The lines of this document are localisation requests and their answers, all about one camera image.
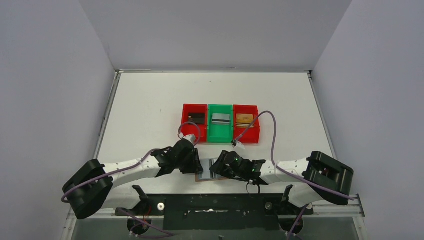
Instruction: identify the silver card with stripe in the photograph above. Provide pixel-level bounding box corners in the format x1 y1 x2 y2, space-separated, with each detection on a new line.
198 158 215 181

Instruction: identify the tan leather card holder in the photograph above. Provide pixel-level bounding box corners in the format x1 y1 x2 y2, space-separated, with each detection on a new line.
195 158 227 182

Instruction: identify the green plastic bin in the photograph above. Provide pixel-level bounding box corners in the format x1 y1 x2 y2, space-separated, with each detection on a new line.
206 104 234 144

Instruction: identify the red bin with black card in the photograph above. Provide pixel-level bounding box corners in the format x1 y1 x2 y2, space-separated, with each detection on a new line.
180 104 208 143

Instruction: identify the red bin with gold cards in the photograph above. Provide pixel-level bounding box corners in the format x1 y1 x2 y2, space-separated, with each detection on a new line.
233 104 261 144

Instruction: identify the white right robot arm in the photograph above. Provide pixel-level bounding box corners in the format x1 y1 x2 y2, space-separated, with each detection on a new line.
210 150 354 208

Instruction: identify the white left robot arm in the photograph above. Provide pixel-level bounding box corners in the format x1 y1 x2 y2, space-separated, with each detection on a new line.
61 134 203 220

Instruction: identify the black card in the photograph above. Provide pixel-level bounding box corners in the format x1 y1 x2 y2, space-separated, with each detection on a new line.
187 112 206 125

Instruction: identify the silver card stack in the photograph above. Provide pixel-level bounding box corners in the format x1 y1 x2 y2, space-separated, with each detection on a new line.
211 113 231 125

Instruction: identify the gold card stack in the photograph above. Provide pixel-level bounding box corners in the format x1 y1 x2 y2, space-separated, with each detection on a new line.
235 113 255 128

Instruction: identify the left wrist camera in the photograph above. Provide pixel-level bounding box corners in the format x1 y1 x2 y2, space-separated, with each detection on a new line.
178 133 196 145

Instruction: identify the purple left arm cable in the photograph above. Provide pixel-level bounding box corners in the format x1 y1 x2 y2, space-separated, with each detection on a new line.
61 121 202 238

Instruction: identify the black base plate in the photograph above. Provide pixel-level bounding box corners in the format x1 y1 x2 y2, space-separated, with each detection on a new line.
115 193 304 234

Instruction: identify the aluminium frame rail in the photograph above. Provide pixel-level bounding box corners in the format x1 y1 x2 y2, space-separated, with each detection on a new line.
304 194 366 218

